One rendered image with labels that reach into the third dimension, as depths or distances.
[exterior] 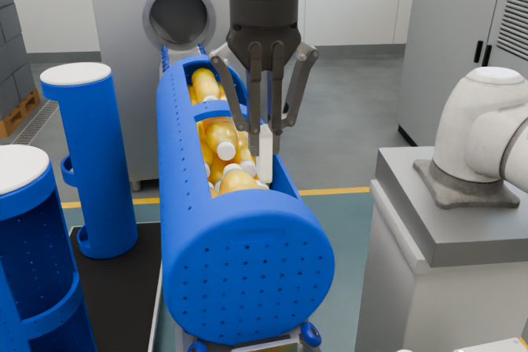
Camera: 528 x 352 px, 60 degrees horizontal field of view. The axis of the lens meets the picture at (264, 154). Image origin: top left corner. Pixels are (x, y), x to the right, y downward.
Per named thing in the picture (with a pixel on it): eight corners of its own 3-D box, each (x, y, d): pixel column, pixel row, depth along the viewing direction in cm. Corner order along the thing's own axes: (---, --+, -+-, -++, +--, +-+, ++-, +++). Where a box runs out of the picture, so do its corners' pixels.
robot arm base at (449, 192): (474, 154, 117) (481, 135, 114) (522, 207, 98) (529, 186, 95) (405, 155, 116) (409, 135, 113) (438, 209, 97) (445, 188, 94)
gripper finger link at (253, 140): (259, 119, 55) (235, 121, 55) (259, 156, 58) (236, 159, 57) (257, 114, 57) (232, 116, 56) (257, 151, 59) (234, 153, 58)
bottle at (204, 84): (199, 64, 140) (207, 84, 124) (218, 75, 143) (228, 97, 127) (187, 82, 142) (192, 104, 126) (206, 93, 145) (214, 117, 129)
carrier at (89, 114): (119, 218, 251) (68, 242, 233) (90, 60, 210) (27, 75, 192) (149, 240, 234) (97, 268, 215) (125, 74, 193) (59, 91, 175)
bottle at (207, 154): (196, 115, 116) (203, 148, 100) (212, 135, 120) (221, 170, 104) (174, 131, 117) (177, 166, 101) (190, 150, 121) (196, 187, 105)
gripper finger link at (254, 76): (263, 44, 50) (251, 44, 50) (261, 137, 55) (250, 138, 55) (256, 35, 53) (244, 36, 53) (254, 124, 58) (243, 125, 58)
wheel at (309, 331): (305, 315, 82) (296, 321, 83) (313, 335, 78) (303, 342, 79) (318, 326, 85) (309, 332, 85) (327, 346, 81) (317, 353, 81)
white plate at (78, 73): (89, 58, 209) (90, 61, 210) (28, 72, 191) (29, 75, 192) (123, 71, 192) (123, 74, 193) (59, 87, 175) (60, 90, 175)
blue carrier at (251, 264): (240, 136, 160) (247, 55, 147) (323, 338, 84) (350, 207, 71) (156, 137, 153) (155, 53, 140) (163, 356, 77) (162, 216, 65)
